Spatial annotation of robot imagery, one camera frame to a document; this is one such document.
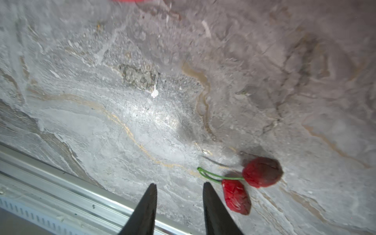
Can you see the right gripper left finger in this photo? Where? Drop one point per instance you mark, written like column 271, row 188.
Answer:
column 142, row 220

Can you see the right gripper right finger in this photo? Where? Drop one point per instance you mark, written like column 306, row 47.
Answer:
column 217, row 219

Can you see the red flower-shaped fruit bowl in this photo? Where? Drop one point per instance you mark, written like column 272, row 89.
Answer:
column 131, row 1

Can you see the red cherry right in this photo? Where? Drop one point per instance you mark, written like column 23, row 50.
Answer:
column 235, row 195

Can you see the red cherry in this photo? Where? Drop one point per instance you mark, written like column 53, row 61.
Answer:
column 260, row 172
column 235, row 195

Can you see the red cherry upper middle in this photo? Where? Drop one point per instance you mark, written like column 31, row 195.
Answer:
column 260, row 172

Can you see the aluminium frame rail front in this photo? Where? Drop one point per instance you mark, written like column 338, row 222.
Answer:
column 58, row 201

